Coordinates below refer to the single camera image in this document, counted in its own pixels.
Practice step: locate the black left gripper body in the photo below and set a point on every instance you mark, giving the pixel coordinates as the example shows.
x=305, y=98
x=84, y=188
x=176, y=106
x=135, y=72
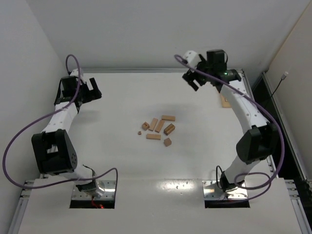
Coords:
x=87, y=92

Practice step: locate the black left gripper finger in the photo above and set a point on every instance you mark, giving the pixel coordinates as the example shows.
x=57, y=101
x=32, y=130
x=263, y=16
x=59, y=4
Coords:
x=94, y=84
x=89, y=86

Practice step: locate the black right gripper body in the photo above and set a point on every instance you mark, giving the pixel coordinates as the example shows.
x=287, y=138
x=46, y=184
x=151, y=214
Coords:
x=195, y=75

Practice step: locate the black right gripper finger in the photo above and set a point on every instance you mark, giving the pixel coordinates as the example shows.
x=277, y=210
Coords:
x=194, y=86
x=187, y=78

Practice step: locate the long wood block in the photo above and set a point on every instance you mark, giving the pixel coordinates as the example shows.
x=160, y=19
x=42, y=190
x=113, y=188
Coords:
x=153, y=136
x=168, y=118

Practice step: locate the dark-sided wood block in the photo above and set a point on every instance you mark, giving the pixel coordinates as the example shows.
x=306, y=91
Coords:
x=169, y=129

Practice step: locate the wood plank block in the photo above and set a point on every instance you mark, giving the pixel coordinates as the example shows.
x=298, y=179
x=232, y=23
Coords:
x=153, y=124

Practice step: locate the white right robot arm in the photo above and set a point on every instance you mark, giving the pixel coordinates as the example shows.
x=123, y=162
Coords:
x=260, y=136

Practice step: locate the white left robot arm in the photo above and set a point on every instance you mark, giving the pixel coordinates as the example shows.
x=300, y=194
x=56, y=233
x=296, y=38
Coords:
x=54, y=152

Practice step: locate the translucent amber plastic tray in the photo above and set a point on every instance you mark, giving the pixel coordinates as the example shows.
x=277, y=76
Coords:
x=224, y=102

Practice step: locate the wood cube with letter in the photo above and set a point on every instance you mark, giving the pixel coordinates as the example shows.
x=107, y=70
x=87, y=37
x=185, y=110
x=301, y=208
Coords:
x=145, y=126

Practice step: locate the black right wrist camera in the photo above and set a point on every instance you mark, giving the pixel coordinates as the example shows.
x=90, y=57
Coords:
x=217, y=60

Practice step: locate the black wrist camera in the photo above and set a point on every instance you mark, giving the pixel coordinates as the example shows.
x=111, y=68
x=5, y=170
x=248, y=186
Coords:
x=68, y=86
x=217, y=60

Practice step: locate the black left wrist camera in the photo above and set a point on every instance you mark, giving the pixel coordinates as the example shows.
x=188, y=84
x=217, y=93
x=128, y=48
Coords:
x=68, y=86

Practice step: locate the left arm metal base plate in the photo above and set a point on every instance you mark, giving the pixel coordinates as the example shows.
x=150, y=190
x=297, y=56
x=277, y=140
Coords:
x=98, y=190

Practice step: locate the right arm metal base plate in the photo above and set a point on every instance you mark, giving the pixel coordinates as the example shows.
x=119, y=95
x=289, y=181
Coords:
x=212, y=192

